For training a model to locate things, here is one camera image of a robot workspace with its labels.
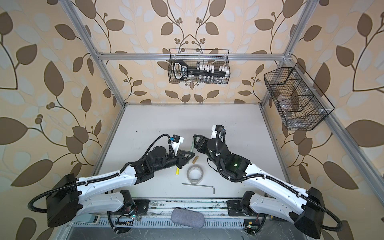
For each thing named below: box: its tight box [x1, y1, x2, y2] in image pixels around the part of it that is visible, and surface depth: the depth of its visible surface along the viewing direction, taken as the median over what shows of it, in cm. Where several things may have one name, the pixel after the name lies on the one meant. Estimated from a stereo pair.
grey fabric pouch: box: [171, 208, 205, 229], surface depth 70 cm
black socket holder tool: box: [173, 60, 230, 80], surface depth 84 cm
